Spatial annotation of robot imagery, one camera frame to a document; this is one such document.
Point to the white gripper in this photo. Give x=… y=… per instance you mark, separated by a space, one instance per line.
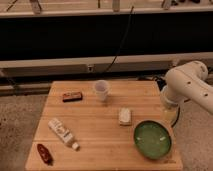
x=171 y=109

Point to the white sponge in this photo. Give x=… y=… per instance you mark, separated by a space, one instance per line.
x=125 y=116

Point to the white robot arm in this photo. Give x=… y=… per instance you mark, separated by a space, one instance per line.
x=186 y=82

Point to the green bowl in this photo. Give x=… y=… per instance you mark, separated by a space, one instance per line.
x=152 y=139

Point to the wooden board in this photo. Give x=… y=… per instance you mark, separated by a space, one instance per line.
x=105 y=145

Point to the brown rectangular box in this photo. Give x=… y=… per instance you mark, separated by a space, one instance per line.
x=72 y=96

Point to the white tube bottle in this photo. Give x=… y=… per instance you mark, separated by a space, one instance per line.
x=63 y=133

